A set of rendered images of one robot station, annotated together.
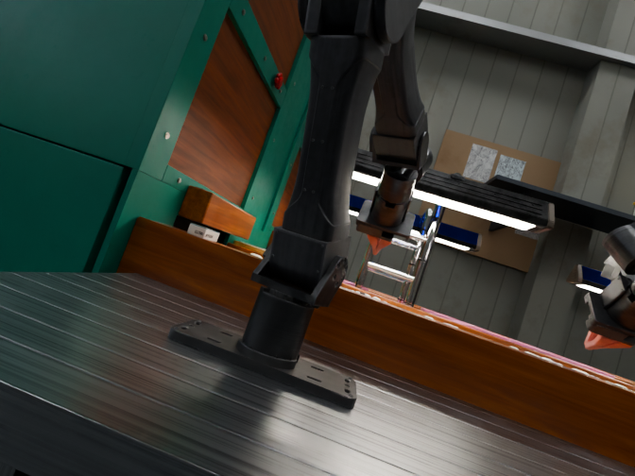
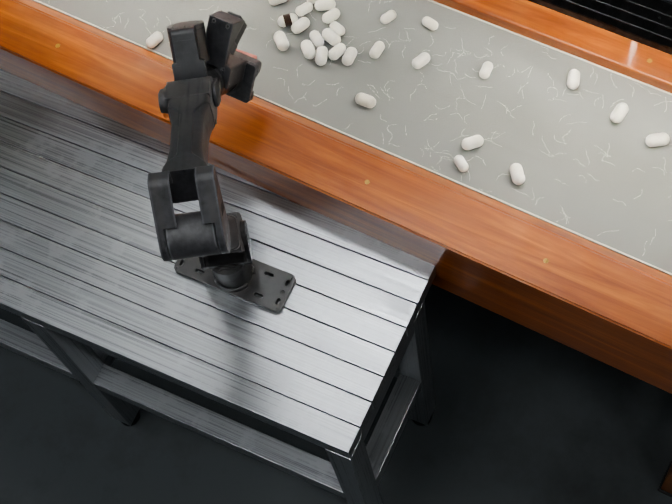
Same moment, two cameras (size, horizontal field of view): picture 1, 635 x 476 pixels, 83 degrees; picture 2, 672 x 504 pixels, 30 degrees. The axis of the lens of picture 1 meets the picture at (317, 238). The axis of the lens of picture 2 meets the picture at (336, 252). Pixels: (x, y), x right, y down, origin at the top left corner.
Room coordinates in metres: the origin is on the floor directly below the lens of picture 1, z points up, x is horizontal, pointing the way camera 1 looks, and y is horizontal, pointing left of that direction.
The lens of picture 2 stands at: (-0.33, -1.19, 2.56)
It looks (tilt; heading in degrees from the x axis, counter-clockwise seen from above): 65 degrees down; 31
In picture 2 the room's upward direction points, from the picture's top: 14 degrees counter-clockwise
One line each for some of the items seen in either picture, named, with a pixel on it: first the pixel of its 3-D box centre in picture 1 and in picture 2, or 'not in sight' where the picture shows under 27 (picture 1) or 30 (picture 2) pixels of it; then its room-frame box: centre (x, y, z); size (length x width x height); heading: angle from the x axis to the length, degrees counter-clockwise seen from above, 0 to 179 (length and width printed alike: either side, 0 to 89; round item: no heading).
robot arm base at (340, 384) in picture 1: (276, 328); not in sight; (0.40, 0.01, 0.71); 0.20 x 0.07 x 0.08; 84
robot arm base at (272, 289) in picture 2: not in sight; (231, 265); (0.33, -0.59, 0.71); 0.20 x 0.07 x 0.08; 84
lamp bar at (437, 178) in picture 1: (420, 180); not in sight; (0.90, -0.20, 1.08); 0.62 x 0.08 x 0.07; 80
